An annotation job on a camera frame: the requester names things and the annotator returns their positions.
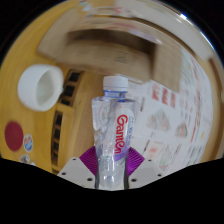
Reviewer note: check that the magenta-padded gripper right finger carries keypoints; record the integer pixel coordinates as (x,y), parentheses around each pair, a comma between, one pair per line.
(136,163)

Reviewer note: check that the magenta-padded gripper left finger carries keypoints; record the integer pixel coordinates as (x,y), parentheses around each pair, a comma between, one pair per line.
(87,165)

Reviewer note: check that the clear plastic water bottle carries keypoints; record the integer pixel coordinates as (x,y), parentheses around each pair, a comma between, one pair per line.
(111,133)

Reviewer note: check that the wooden slatted bench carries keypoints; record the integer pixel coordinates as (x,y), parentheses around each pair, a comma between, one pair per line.
(61,116)

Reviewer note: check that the small dark picture sticker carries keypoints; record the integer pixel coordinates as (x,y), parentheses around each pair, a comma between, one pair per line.
(24,158)

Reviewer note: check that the flat round red coaster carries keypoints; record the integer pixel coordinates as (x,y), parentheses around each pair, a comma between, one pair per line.
(14,135)

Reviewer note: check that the white cup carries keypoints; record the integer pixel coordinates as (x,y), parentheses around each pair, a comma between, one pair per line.
(38,87)

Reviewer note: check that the brown cardboard box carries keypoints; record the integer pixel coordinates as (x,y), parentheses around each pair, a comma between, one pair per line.
(113,50)

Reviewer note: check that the group of printed wall posters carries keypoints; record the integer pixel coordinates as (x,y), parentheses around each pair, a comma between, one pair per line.
(173,116)

